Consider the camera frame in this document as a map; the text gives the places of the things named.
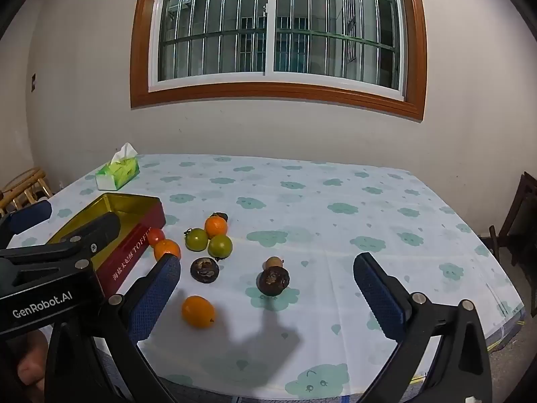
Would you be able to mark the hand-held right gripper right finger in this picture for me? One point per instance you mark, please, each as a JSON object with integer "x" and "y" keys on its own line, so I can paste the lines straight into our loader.
{"x": 377, "y": 298}

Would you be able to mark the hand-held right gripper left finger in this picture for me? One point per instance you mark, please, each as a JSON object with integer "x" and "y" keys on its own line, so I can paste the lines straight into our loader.
{"x": 158, "y": 298}

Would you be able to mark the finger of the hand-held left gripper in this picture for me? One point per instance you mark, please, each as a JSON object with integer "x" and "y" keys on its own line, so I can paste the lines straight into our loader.
{"x": 29, "y": 216}
{"x": 103, "y": 231}

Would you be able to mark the red and gold tin box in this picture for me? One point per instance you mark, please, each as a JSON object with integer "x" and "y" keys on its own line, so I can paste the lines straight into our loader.
{"x": 126, "y": 256}

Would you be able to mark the orange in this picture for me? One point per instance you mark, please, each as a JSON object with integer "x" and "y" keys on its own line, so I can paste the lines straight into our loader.
{"x": 167, "y": 249}
{"x": 198, "y": 311}
{"x": 216, "y": 226}

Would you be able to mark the dark brown round fruit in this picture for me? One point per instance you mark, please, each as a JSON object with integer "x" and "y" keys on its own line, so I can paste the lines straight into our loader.
{"x": 273, "y": 282}
{"x": 204, "y": 270}

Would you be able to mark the green tomato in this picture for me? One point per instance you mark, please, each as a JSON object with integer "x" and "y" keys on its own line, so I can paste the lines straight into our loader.
{"x": 196, "y": 240}

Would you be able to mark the person's left hand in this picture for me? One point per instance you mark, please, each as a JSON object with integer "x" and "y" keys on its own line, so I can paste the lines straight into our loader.
{"x": 30, "y": 363}

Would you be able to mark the small red tomato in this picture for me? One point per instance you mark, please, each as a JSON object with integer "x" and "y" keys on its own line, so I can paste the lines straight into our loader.
{"x": 156, "y": 236}

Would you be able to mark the green tissue box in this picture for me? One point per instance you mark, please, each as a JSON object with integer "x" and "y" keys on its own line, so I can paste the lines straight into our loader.
{"x": 119, "y": 172}

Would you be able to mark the green round fruit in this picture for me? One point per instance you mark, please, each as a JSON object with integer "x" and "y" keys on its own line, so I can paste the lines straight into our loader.
{"x": 220, "y": 246}

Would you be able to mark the small dark fruit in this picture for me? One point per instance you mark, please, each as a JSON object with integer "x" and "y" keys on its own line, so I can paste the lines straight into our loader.
{"x": 222, "y": 216}

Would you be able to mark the small tan round fruit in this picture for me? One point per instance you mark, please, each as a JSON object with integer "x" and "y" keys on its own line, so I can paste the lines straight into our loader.
{"x": 273, "y": 262}

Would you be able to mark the cloud print tablecloth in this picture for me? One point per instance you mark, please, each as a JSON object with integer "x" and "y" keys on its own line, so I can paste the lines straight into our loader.
{"x": 335, "y": 184}

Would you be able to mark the dark wooden chair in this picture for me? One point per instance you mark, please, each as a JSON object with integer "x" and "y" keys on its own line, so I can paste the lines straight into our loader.
{"x": 520, "y": 218}

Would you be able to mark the wood framed barred window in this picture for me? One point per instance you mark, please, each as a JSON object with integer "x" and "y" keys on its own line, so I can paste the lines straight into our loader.
{"x": 269, "y": 29}

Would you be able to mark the wall socket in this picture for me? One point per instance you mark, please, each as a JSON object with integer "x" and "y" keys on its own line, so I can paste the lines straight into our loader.
{"x": 33, "y": 82}

